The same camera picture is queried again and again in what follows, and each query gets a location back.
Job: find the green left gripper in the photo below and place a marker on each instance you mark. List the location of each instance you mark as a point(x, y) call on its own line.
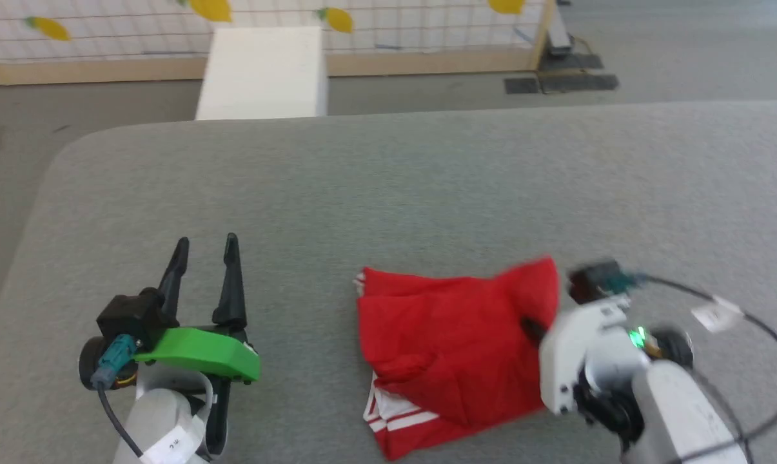
point(201, 351)

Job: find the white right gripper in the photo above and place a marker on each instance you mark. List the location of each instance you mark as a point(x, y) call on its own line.
point(575, 354)

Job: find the red and white jersey shirt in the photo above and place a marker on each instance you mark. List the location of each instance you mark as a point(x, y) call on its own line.
point(452, 341)

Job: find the white box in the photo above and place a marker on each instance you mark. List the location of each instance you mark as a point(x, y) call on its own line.
point(262, 74)

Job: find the small black floor plate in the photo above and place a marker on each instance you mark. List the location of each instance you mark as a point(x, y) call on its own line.
point(522, 85)

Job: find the lemon print partition screen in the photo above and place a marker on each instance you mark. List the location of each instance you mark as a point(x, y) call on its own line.
point(137, 38)

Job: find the large black floor plate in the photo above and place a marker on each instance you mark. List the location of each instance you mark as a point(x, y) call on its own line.
point(578, 74)

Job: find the grey metal partition foot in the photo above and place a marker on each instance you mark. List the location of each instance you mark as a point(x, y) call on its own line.
point(559, 32)

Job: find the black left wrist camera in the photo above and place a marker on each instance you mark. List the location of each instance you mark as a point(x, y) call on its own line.
point(133, 316)

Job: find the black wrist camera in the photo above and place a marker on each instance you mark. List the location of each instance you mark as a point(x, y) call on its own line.
point(593, 280)
point(133, 316)

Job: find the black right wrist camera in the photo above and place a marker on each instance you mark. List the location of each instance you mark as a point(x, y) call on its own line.
point(593, 280)

